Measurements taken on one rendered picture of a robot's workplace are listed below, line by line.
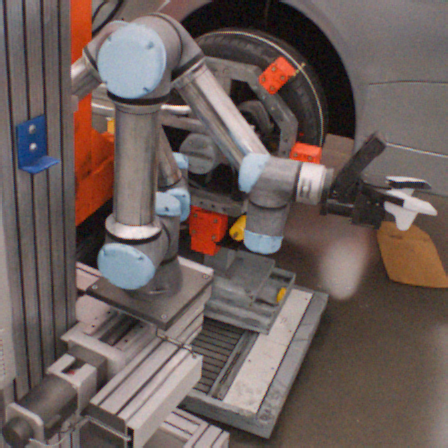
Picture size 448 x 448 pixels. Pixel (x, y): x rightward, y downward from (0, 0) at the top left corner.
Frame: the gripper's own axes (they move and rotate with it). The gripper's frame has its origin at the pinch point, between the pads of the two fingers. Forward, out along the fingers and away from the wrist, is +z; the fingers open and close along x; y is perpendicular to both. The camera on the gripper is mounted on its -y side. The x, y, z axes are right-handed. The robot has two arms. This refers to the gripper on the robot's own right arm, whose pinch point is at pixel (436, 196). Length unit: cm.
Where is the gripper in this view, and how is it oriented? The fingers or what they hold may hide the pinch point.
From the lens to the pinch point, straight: 125.7
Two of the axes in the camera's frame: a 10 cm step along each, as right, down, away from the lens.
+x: -2.3, 3.4, -9.1
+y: -1.2, 9.2, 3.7
